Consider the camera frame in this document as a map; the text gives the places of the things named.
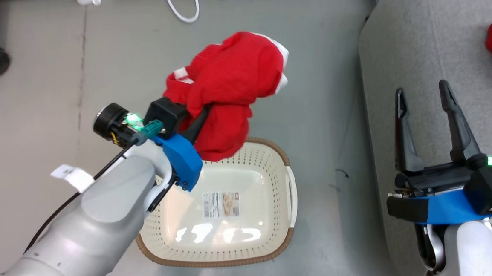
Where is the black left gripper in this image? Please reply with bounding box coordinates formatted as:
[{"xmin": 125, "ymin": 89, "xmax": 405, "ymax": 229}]
[{"xmin": 92, "ymin": 93, "xmax": 211, "ymax": 149}]

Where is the cream perforated laundry basket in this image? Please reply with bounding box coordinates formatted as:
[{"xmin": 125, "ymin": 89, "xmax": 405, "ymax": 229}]
[{"xmin": 134, "ymin": 130, "xmax": 302, "ymax": 273}]

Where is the paper label sticker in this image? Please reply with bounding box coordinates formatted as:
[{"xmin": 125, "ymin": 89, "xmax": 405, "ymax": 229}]
[{"xmin": 200, "ymin": 190, "xmax": 241, "ymax": 220}]

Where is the teal left cable connector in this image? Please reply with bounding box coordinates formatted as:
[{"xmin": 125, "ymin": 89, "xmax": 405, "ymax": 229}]
[{"xmin": 133, "ymin": 118, "xmax": 164, "ymax": 147}]

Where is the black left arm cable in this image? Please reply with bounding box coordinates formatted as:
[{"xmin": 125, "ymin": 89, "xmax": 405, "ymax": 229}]
[{"xmin": 23, "ymin": 131, "xmax": 144, "ymax": 262}]

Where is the white coiled cable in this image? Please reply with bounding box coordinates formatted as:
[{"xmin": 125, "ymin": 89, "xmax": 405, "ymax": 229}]
[{"xmin": 160, "ymin": 0, "xmax": 240, "ymax": 26}]

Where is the white cable tag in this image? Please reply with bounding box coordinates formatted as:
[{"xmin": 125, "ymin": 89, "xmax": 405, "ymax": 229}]
[{"xmin": 49, "ymin": 164, "xmax": 96, "ymax": 194}]

